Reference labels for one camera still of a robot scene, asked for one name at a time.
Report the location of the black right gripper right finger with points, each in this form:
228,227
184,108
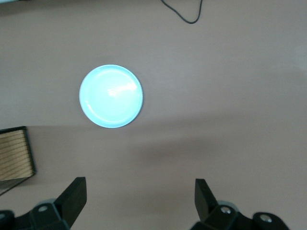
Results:
207,206

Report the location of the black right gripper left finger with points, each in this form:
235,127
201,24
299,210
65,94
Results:
72,206

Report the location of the light blue round plate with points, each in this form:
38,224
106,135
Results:
111,95

